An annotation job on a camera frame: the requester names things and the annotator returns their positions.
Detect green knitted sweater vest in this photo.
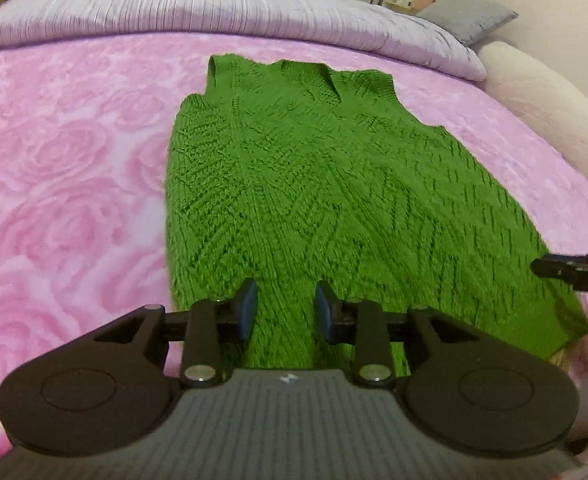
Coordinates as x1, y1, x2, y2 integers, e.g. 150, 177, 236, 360
166, 53, 588, 377

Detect pink rose-patterned blanket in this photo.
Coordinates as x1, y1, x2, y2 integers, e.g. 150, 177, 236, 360
0, 31, 588, 464

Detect light purple quilted duvet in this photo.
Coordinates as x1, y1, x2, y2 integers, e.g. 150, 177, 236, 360
0, 0, 488, 82

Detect cream headboard cushion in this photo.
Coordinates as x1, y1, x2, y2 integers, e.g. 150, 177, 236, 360
475, 40, 588, 198

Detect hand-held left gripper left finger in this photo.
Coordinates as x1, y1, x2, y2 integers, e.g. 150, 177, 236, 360
88, 277, 259, 389

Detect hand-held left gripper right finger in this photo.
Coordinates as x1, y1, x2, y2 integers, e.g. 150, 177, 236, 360
314, 280, 467, 389

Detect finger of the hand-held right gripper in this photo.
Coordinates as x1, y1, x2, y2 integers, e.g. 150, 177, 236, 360
531, 254, 588, 295

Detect grey pillow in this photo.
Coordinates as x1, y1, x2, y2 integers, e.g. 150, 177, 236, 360
416, 0, 520, 48

